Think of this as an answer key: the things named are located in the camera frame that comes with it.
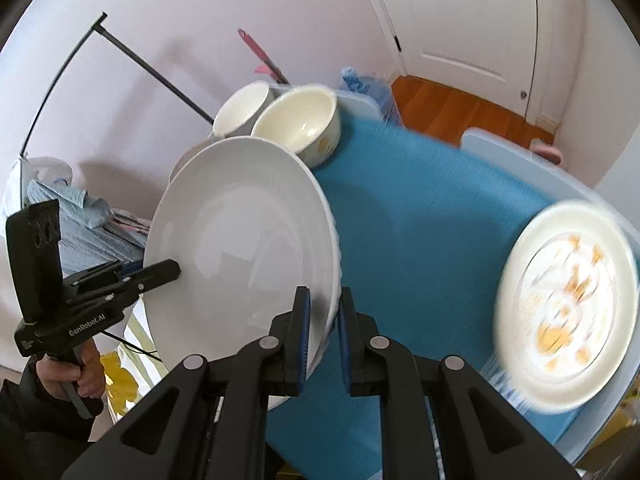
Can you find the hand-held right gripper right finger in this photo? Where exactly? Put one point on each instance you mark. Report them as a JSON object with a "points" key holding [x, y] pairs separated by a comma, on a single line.
{"points": [[343, 345]]}

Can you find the blue plastic bag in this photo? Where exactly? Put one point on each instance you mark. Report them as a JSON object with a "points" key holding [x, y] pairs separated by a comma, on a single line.
{"points": [[370, 87]]}

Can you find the person's left hand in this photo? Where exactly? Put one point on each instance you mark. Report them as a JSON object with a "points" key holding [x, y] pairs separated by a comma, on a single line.
{"points": [[90, 370]]}

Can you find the large white plate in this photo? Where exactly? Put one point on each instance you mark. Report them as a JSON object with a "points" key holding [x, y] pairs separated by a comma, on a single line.
{"points": [[240, 240]]}

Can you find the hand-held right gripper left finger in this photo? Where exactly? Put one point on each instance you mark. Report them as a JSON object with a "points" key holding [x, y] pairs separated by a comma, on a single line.
{"points": [[300, 345]]}

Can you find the pink slipper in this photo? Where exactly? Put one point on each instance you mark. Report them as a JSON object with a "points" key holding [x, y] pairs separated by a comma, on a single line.
{"points": [[547, 150]]}

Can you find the person's left forearm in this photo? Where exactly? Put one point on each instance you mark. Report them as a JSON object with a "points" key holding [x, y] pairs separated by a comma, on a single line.
{"points": [[35, 435]]}

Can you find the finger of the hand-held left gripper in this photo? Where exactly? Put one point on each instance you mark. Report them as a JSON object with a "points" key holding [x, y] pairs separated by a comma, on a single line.
{"points": [[152, 274], [100, 271]]}

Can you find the tan bowl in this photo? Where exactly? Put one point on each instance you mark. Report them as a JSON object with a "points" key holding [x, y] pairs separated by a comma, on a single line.
{"points": [[186, 156]]}

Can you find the white door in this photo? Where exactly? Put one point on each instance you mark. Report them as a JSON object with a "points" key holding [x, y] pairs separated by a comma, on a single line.
{"points": [[450, 20]]}

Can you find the cream duck print plate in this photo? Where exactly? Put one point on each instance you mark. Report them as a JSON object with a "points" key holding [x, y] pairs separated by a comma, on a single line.
{"points": [[565, 310]]}

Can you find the blue tablecloth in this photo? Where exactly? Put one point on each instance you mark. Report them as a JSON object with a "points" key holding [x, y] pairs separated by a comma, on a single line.
{"points": [[425, 210]]}

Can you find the white plastic bag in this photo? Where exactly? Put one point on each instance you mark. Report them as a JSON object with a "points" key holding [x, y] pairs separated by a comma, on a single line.
{"points": [[47, 167]]}

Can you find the white chair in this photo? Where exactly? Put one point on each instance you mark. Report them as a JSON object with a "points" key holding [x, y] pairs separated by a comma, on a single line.
{"points": [[505, 147], [362, 105]]}

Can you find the yellow floral cloth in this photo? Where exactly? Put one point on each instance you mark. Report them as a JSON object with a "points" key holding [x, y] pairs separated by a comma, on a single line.
{"points": [[117, 380]]}

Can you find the black metal rack frame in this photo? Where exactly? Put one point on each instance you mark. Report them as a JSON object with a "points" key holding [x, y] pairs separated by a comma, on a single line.
{"points": [[150, 67]]}

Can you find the light blue striped cloth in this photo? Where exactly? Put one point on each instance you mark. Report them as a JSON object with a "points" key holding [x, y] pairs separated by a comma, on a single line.
{"points": [[75, 200]]}

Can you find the cream bowl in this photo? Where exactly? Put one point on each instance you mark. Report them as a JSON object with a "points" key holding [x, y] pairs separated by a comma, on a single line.
{"points": [[295, 120]]}

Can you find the pink plastic stick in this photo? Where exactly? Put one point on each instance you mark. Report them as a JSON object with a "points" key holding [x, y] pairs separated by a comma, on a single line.
{"points": [[257, 50]]}

